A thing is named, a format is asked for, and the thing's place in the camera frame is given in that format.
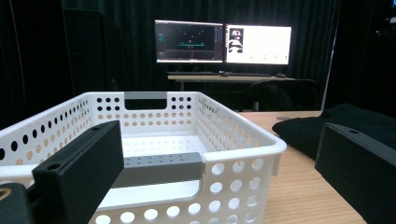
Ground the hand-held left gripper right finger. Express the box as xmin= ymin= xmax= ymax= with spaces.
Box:
xmin=315 ymin=122 xmax=396 ymax=224

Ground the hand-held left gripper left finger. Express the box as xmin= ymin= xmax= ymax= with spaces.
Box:
xmin=32 ymin=119 xmax=125 ymax=224

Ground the black cloth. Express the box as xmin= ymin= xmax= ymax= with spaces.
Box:
xmin=271 ymin=103 xmax=396 ymax=161

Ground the white perforated plastic basket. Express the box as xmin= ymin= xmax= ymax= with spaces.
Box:
xmin=0 ymin=91 xmax=288 ymax=224

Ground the black metal stand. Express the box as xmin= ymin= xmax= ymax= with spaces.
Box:
xmin=320 ymin=24 xmax=339 ymax=110

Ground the black chair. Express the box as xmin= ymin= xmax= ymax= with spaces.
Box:
xmin=242 ymin=78 xmax=320 ymax=112

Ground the black keyboard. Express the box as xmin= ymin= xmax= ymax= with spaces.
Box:
xmin=228 ymin=72 xmax=274 ymax=77
xmin=166 ymin=71 xmax=219 ymax=77

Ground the computer monitor with white screen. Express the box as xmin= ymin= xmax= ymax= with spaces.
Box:
xmin=224 ymin=23 xmax=292 ymax=66

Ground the light wooden desk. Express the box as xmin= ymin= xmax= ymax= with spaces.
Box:
xmin=167 ymin=74 xmax=297 ymax=91

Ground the computer monitor with dark screen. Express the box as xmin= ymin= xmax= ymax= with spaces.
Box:
xmin=154 ymin=19 xmax=225 ymax=64

